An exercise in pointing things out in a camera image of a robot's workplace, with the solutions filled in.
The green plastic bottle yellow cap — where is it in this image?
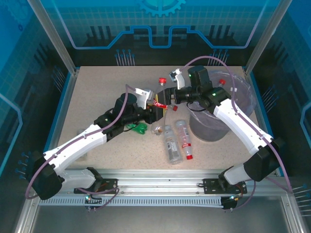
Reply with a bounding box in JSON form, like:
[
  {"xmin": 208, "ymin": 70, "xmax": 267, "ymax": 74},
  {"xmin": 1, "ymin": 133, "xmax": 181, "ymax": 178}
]
[{"xmin": 126, "ymin": 122, "xmax": 148, "ymax": 135}]

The clear bottle white cap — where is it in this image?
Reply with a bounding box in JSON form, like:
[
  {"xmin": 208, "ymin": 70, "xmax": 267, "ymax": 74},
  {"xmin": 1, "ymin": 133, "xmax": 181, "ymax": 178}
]
[{"xmin": 163, "ymin": 125, "xmax": 183, "ymax": 166}]

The clear bottle barcode label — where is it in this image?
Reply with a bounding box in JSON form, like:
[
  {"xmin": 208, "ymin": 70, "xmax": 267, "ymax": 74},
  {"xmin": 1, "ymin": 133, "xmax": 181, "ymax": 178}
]
[{"xmin": 175, "ymin": 119, "xmax": 194, "ymax": 161}]

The bin with purple liner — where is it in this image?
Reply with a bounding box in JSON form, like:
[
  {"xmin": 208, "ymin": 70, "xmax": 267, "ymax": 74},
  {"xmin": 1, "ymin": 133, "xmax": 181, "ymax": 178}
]
[{"xmin": 189, "ymin": 69, "xmax": 256, "ymax": 142}]

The black connector box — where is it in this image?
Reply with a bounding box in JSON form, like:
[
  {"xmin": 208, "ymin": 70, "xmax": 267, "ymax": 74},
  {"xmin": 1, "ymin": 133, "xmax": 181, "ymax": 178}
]
[
  {"xmin": 222, "ymin": 196, "xmax": 238, "ymax": 212},
  {"xmin": 84, "ymin": 194, "xmax": 104, "ymax": 212}
]

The grey metal front plate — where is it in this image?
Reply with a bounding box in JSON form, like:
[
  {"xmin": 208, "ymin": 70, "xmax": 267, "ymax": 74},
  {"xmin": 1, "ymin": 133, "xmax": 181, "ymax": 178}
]
[{"xmin": 14, "ymin": 197, "xmax": 302, "ymax": 233}]

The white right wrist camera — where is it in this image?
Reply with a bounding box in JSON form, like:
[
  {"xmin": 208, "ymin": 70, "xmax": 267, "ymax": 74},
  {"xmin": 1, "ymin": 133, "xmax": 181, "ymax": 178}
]
[{"xmin": 169, "ymin": 68, "xmax": 187, "ymax": 90}]

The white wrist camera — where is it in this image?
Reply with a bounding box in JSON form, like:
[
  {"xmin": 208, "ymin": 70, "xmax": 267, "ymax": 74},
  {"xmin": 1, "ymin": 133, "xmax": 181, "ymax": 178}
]
[
  {"xmin": 134, "ymin": 87, "xmax": 156, "ymax": 110},
  {"xmin": 169, "ymin": 68, "xmax": 187, "ymax": 90}
]

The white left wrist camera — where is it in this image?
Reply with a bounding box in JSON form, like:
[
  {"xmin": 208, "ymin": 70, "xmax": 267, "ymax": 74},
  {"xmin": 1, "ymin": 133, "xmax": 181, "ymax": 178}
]
[{"xmin": 134, "ymin": 87, "xmax": 156, "ymax": 110}]

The aluminium front rail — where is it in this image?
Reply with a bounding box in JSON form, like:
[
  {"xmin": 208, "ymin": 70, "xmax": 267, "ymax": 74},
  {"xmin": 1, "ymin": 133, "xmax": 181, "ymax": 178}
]
[{"xmin": 31, "ymin": 168, "xmax": 291, "ymax": 198}]

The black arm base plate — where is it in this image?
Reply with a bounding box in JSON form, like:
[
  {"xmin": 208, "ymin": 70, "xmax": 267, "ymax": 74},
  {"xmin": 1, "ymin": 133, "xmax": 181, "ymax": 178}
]
[
  {"xmin": 74, "ymin": 178, "xmax": 119, "ymax": 195},
  {"xmin": 202, "ymin": 178, "xmax": 248, "ymax": 195}
]

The slotted white cable duct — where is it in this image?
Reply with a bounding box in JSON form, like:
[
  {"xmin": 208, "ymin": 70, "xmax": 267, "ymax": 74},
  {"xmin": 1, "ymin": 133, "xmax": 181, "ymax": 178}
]
[{"xmin": 38, "ymin": 196, "xmax": 225, "ymax": 207}]

